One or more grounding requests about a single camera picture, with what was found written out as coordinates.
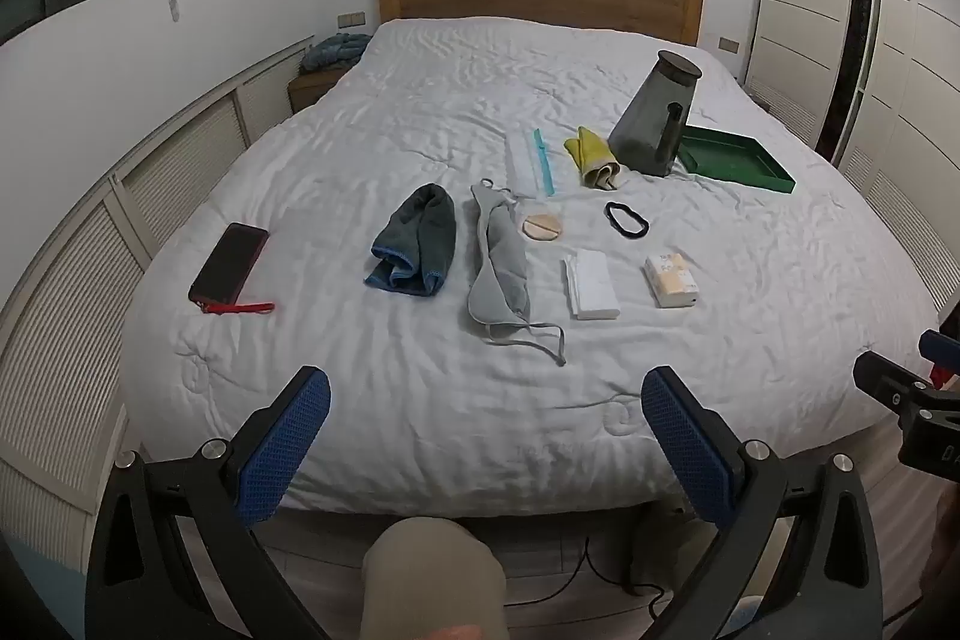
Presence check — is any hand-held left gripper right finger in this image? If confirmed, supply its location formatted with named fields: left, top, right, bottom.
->
left=640, top=366, right=884, bottom=640

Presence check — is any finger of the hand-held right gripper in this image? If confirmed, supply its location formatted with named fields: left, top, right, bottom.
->
left=919, top=329, right=960, bottom=382
left=853, top=351, right=931, bottom=416

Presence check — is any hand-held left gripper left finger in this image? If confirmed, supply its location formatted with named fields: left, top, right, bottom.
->
left=85, top=366, right=332, bottom=640

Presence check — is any black hair tie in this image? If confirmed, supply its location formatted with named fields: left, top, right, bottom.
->
left=604, top=201, right=650, bottom=238

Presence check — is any grey towel with blue trim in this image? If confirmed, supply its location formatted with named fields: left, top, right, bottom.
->
left=365, top=183, right=458, bottom=296

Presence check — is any green tray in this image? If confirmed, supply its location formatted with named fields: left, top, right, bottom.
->
left=675, top=124, right=796, bottom=193

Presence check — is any yellow rubber glove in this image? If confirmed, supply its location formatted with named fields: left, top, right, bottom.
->
left=564, top=125, right=627, bottom=191

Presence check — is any clear pouch with teal zipper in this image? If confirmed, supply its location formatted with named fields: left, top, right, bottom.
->
left=504, top=128, right=562, bottom=200

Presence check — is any beige small box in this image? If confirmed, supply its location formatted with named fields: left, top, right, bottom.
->
left=643, top=250, right=701, bottom=309

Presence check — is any phone in red case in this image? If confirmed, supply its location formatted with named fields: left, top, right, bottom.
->
left=187, top=223, right=269, bottom=309

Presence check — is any white tissue pack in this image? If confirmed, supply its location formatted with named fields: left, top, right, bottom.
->
left=564, top=250, right=622, bottom=320

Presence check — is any person's knee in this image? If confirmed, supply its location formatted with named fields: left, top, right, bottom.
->
left=358, top=517, right=507, bottom=640

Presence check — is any grey bra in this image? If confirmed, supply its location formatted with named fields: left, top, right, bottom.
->
left=466, top=179, right=567, bottom=367

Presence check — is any grey plastic pitcher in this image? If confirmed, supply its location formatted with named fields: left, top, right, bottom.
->
left=607, top=50, right=706, bottom=178

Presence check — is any wooden nightstand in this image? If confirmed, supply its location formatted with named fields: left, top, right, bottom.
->
left=288, top=68, right=350, bottom=115

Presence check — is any bed with white quilt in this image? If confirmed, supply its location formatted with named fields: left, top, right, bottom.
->
left=120, top=16, right=942, bottom=517

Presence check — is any blue knitted cloth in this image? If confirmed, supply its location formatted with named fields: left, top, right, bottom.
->
left=300, top=32, right=374, bottom=75

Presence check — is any black cable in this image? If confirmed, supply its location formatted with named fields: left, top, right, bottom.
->
left=581, top=535, right=668, bottom=618

